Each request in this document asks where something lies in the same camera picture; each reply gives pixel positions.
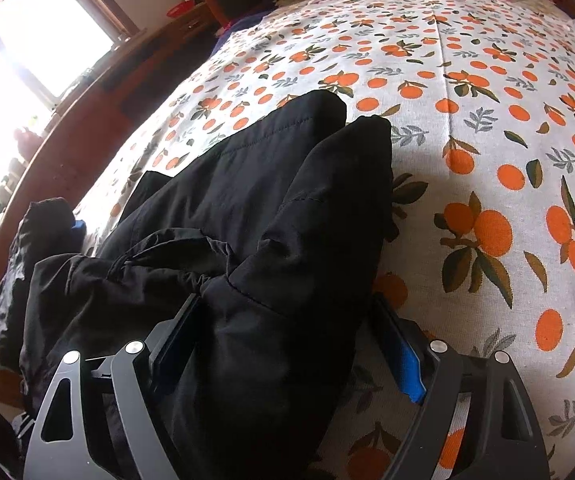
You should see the black double-breasted coat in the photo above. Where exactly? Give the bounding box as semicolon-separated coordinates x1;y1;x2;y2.
20;90;395;479

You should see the folded black garment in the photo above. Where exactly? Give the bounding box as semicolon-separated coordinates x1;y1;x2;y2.
0;197;86;373

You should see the wooden desk cabinet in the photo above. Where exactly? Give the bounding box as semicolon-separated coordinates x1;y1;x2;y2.
0;3;218;408

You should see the red bowl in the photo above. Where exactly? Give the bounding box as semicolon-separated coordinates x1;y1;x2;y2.
166;0;196;18

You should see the window with wooden frame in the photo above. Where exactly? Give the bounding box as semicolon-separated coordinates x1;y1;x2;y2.
0;0;135;138

